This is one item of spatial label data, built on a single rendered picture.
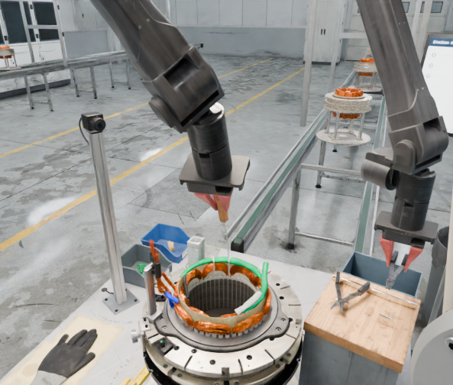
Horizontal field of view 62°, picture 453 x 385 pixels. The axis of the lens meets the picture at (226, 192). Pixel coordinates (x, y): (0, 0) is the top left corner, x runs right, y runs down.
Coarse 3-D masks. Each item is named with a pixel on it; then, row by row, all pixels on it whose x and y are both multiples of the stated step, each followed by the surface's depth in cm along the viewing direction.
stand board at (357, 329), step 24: (384, 288) 85; (312, 312) 78; (336, 312) 78; (360, 312) 78; (384, 312) 78; (408, 312) 78; (336, 336) 73; (360, 336) 73; (384, 336) 73; (408, 336) 73; (384, 360) 69
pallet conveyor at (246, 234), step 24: (360, 120) 576; (312, 144) 294; (336, 144) 484; (288, 168) 233; (312, 168) 256; (336, 168) 251; (240, 216) 172; (264, 216) 188; (360, 216) 178; (240, 240) 160; (288, 240) 286; (336, 240) 271; (360, 240) 159
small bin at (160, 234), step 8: (160, 224) 153; (152, 232) 150; (160, 232) 155; (168, 232) 153; (176, 232) 152; (184, 232) 151; (144, 240) 145; (160, 240) 155; (168, 240) 155; (176, 240) 153; (184, 240) 152; (160, 248) 141; (168, 248) 150; (176, 248) 150; (184, 248) 144; (168, 256) 141; (176, 256) 140
